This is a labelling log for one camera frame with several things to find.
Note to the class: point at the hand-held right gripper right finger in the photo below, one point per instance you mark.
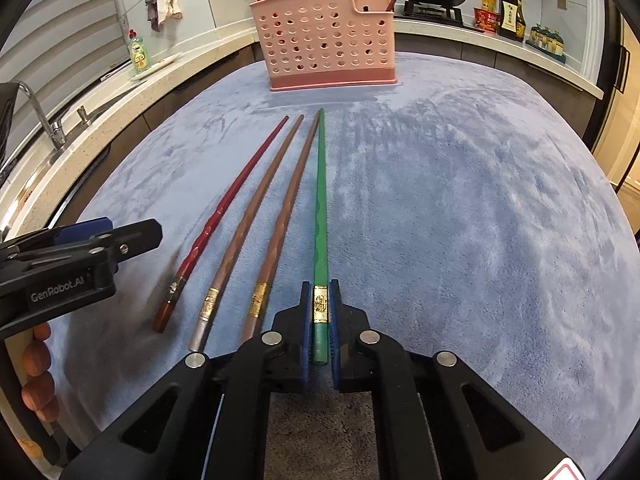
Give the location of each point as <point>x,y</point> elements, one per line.
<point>337,350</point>

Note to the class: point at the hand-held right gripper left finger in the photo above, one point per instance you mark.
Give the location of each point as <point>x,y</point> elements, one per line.
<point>303,340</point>

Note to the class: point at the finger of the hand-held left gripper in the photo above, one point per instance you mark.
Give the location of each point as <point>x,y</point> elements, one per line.
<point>90,227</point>
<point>135,237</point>

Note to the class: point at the brown chopstick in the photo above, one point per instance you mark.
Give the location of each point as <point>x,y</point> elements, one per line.
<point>257,300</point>
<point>210,305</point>

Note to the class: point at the green chopstick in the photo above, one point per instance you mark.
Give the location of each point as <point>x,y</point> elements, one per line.
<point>320,240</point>

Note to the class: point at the pink perforated utensil holder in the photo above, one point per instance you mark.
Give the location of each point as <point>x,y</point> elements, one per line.
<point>325,40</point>

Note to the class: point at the person's left hand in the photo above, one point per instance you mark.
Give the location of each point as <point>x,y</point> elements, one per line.
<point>37,360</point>

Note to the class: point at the chrome faucet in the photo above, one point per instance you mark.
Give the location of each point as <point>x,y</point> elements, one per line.
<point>57,135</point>

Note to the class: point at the chrome sink soap dispenser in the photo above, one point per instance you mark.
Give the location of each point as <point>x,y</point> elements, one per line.
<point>83,115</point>

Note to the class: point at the blue-grey table cloth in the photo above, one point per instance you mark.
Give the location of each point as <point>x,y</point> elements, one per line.
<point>450,210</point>

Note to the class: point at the green dish soap bottle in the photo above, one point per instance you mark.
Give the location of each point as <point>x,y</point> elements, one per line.
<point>140,55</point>

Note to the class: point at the white window blind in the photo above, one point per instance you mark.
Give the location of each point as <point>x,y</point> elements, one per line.
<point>60,25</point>

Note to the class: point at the purple hanging cloth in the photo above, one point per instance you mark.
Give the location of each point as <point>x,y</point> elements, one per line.
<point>152,10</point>

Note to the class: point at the black gas stove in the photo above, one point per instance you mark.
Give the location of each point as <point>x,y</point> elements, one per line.
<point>430,10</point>

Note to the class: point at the red noodle cup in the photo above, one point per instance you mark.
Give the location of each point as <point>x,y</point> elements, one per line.
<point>486,20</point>

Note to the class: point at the seasoning jar set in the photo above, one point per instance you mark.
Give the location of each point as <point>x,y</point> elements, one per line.
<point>547,42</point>

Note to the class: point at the dark soy sauce bottle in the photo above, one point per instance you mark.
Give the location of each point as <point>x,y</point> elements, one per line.
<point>511,17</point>

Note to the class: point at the tall dark cabinet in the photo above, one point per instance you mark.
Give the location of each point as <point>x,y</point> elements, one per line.
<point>607,60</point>

